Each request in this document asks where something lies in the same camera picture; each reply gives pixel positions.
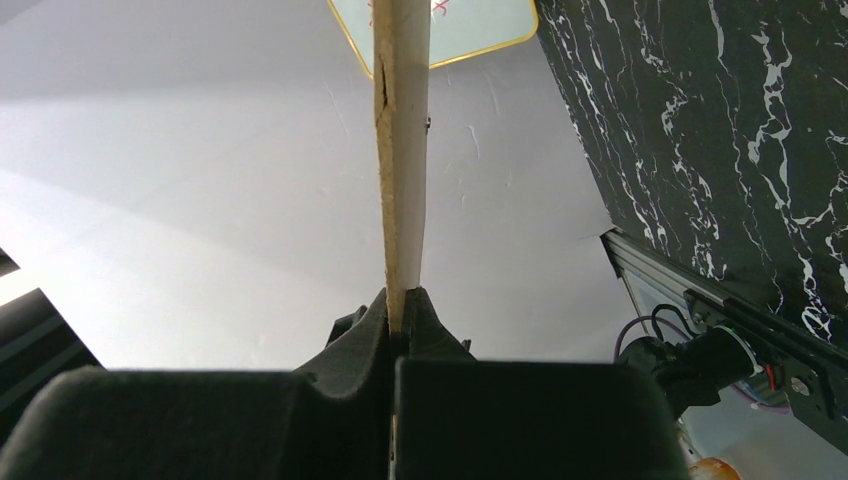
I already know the brown cardboard backing board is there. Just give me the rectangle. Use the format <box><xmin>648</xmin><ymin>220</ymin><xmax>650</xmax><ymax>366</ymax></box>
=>
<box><xmin>373</xmin><ymin>1</ymin><xmax>431</xmax><ymax>335</ymax></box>

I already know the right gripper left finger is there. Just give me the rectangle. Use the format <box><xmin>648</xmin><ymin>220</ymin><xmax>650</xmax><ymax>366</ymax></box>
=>
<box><xmin>1</xmin><ymin>293</ymin><xmax>391</xmax><ymax>479</ymax></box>

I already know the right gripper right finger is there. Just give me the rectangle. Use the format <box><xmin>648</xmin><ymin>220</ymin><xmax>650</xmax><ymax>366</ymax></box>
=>
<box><xmin>394</xmin><ymin>288</ymin><xmax>688</xmax><ymax>479</ymax></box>

